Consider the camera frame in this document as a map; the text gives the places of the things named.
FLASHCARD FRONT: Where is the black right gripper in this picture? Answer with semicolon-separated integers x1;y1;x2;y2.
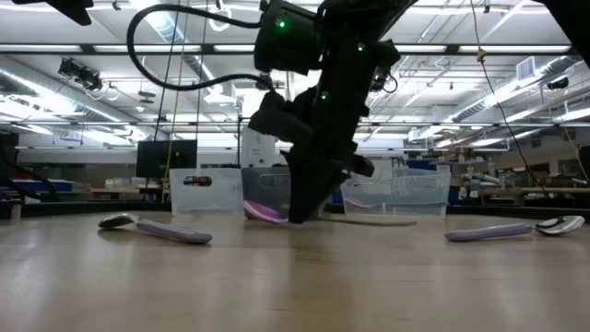
248;85;375;224

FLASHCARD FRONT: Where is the iridescent blue purple spoon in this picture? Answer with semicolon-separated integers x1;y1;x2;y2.
242;198;419;228

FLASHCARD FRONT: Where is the silver spoon lavender handle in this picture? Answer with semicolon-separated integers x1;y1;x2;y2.
97;212;214;245
443;215;586;243

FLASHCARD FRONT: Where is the dark grey plastic bin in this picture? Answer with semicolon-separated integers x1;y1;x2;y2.
241;166;296;218

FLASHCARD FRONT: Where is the clear plastic bin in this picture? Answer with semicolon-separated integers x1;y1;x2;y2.
169;167;245;217
341;166;453;218

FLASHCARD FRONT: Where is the black overhead beam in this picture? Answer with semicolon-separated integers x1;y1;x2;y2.
0;42;577;56

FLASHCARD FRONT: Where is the black monitor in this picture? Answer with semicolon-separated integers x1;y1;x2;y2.
136;139;198;180

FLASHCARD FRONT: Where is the blue crate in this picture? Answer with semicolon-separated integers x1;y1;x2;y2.
4;179;74;193

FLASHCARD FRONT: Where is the wooden workbench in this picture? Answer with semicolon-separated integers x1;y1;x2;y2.
478;185;590;196

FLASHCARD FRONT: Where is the black ceiling camera cluster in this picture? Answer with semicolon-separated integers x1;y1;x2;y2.
57;57;104;92

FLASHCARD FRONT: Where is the silver ventilation duct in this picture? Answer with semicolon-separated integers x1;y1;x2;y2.
0;54;156;142

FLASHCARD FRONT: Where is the black ceiling camera with cable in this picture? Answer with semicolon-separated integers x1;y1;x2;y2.
371;64;399;95

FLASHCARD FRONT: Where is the black curved cable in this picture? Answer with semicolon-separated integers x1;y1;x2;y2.
0;137;60;203

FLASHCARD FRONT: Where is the black table frame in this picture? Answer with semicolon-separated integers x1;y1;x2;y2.
0;201;590;221

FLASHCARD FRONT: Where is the thin hanging cable yellow connector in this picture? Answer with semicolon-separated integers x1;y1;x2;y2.
468;0;548;195

